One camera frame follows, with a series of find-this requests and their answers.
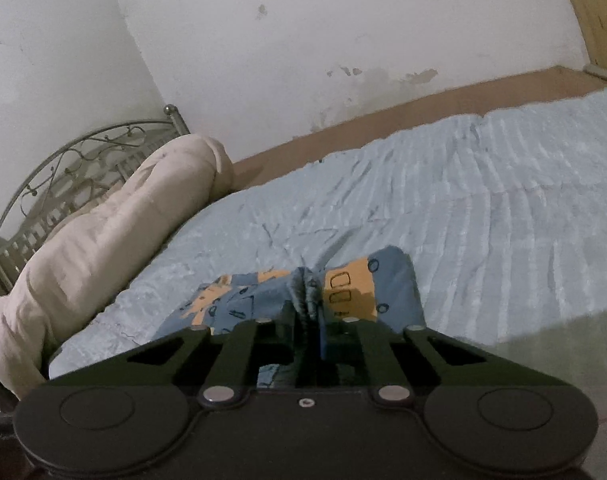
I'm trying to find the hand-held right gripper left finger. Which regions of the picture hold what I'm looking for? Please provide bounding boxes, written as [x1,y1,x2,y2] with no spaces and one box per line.
[48,302,304,408]

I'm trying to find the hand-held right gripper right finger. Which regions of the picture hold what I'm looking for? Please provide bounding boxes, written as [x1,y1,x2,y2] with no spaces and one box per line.
[307,305,570,408]

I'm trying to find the blue pants with orange print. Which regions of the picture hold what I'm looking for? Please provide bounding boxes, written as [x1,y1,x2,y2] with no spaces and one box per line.
[156,245,431,390]

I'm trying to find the light blue bedsheet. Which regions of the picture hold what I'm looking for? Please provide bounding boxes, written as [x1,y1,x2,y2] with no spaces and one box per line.
[48,85,607,380]

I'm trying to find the rolled cream blanket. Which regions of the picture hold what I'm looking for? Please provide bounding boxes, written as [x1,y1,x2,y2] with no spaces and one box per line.
[0,134,235,399]

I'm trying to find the brown mattress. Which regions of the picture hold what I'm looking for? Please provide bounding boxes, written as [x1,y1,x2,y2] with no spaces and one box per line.
[232,66,607,192]

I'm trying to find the metal scrollwork bed headboard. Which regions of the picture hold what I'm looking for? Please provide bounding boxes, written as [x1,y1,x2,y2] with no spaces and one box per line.
[0,104,191,295]

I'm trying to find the wooden plywood cabinet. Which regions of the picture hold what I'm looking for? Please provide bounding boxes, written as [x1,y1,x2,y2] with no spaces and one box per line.
[552,0,607,85]

